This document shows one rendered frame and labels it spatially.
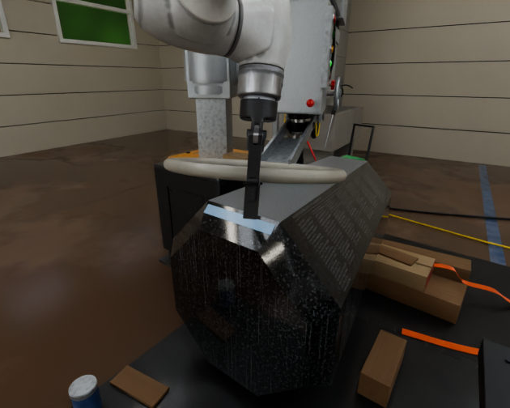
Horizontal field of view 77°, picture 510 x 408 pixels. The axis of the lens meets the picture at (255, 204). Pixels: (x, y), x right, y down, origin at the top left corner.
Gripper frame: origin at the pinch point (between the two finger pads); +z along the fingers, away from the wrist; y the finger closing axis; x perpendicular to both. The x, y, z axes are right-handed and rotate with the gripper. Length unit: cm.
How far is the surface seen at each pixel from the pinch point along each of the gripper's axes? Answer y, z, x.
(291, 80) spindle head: 71, -42, -10
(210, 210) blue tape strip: 53, 12, 17
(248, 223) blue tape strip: 42.7, 13.3, 1.6
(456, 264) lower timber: 141, 50, -135
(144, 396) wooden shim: 54, 92, 40
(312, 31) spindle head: 65, -59, -16
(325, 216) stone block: 57, 11, -27
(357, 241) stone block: 61, 21, -42
